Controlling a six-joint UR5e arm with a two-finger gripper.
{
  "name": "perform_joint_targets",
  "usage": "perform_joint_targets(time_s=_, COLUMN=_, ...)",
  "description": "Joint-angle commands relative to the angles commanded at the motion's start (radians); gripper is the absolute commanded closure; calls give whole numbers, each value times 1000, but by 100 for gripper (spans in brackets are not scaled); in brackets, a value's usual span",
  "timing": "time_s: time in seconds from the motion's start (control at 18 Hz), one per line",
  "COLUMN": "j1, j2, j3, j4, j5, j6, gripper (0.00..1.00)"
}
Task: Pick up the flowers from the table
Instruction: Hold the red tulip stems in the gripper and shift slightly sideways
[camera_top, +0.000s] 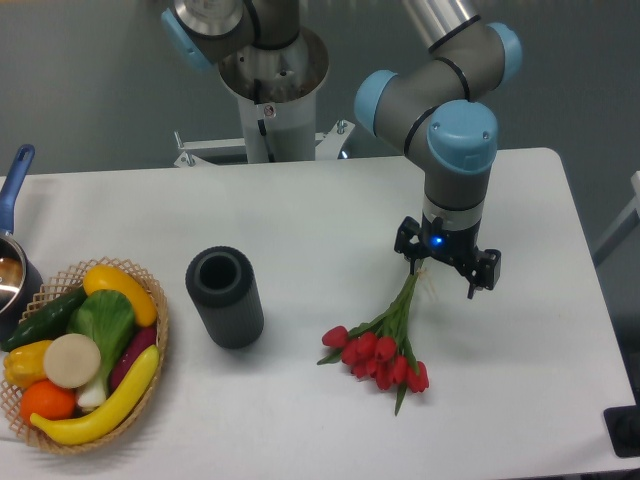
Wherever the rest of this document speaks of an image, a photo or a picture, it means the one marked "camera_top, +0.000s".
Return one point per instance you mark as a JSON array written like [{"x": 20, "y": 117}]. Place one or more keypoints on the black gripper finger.
[
  {"x": 484, "y": 271},
  {"x": 407, "y": 242}
]

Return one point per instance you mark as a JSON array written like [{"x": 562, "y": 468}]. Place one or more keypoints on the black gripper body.
[{"x": 455, "y": 247}]

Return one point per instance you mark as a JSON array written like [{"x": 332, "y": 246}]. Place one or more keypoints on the red tulip bouquet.
[{"x": 381, "y": 349}]

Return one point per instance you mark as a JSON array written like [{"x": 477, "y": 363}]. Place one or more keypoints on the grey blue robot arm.
[{"x": 434, "y": 116}]

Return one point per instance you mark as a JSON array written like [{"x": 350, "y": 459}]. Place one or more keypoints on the dark grey ribbed vase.
[{"x": 222, "y": 285}]

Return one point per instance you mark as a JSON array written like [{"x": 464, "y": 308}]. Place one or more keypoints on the black device at edge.
[{"x": 623, "y": 428}]

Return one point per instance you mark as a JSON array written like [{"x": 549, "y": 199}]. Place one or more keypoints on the purple sweet potato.
[{"x": 144, "y": 338}]

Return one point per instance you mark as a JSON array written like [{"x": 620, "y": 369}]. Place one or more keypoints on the short yellow squash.
[{"x": 106, "y": 277}]

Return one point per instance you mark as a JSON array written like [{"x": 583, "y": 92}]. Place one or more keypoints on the green bok choy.
[{"x": 107, "y": 318}]

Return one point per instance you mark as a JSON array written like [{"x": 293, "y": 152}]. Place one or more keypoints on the beige round disc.
[{"x": 71, "y": 361}]

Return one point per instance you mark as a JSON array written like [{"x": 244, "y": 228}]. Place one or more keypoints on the green cucumber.
[{"x": 48, "y": 322}]

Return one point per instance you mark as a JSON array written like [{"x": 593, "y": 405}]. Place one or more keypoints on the long yellow squash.
[{"x": 111, "y": 413}]

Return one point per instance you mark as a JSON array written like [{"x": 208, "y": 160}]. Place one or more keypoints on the orange fruit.
[{"x": 47, "y": 400}]

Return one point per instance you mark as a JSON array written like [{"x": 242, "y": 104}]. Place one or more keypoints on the yellow bell pepper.
[{"x": 24, "y": 365}]

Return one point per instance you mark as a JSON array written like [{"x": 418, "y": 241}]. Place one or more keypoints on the white frame at right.
[{"x": 620, "y": 228}]

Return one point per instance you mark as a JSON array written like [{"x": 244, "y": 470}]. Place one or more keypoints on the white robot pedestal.
[{"x": 276, "y": 93}]

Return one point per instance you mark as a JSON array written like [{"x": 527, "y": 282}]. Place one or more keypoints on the blue handled saucepan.
[{"x": 20, "y": 280}]

